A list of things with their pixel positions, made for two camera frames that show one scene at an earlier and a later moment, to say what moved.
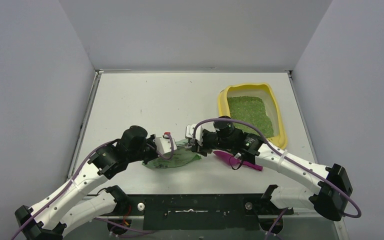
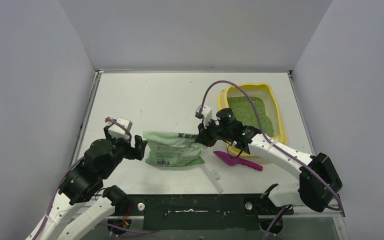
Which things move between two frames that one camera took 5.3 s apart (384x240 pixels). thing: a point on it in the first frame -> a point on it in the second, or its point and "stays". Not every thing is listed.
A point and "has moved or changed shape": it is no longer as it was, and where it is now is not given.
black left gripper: x=155 y=154 -> x=138 y=151
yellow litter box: x=279 y=138 stays
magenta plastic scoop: x=232 y=160 stays
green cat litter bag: x=181 y=156 has moved or changed shape
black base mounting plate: x=210 y=212 stays
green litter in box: x=251 y=110 stays
